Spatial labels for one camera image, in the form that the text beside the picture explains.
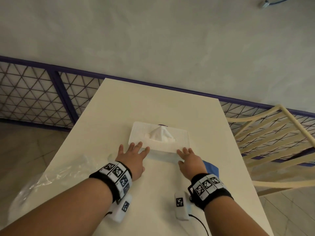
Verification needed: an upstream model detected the person's right hand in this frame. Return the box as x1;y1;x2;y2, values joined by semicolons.
177;147;208;182

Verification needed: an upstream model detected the person's left hand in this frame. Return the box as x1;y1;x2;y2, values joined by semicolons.
115;142;150;181

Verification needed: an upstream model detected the blue cleaning cloth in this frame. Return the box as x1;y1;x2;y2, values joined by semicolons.
202;160;220;177

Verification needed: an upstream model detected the white tissue box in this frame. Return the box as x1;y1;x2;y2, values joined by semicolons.
128;121;190;167

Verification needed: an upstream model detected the white tissues stack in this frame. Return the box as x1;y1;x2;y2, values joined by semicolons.
147;125;178;143

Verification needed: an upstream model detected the clear plastic tissue wrapper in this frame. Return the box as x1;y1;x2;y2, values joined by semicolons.
8;153;117;225

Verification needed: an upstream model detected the person's right forearm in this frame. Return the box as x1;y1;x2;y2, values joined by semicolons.
203;196;270;236

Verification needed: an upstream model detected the person's left forearm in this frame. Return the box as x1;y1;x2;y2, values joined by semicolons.
0;178;116;236

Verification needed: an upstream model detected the cream slatted chair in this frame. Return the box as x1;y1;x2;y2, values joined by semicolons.
226;104;315;197

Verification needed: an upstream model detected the purple mesh railing fence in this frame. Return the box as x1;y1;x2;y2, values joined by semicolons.
0;55;315;167

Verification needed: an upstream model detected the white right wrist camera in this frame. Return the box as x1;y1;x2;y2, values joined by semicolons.
174;191;193;221

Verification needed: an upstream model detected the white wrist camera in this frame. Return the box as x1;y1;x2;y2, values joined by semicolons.
174;191;193;221
108;194;133;223

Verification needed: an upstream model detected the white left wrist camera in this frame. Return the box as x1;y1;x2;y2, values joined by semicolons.
108;194;133;223

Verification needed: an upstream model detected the blue cable with white plug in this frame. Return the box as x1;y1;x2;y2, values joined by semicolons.
258;0;294;9

